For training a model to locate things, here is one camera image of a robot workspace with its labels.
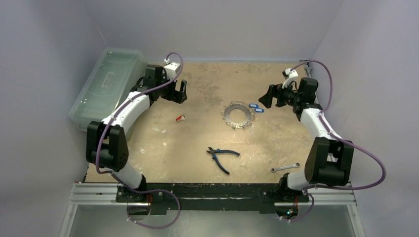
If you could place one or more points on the red key tag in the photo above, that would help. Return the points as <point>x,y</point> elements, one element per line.
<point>180,118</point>

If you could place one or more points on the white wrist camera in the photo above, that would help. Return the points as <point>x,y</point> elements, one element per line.
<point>290,75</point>
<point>172,68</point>

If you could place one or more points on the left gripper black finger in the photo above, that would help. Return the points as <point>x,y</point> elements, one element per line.
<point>183,90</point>
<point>176,95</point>

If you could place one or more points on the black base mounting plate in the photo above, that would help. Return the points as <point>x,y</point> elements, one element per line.
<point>265,198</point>

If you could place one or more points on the small silver wrench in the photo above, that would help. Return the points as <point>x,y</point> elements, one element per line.
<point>295,165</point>

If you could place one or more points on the translucent green plastic box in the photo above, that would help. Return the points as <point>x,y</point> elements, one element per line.
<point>116,71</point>

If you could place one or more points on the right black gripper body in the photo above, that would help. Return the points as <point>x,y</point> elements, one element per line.
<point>278,96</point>

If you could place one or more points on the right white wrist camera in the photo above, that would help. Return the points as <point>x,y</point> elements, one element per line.
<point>290,75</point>

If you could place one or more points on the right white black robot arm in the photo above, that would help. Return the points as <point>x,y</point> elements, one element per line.
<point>330,158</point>

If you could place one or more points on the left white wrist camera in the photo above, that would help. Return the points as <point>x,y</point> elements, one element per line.
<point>172,68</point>

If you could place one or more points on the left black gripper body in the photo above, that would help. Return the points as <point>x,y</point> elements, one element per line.
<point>164,92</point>

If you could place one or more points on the aluminium frame rail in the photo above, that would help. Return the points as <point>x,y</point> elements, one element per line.
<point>106,194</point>

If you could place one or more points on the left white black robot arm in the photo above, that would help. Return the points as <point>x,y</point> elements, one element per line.
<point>106,145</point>

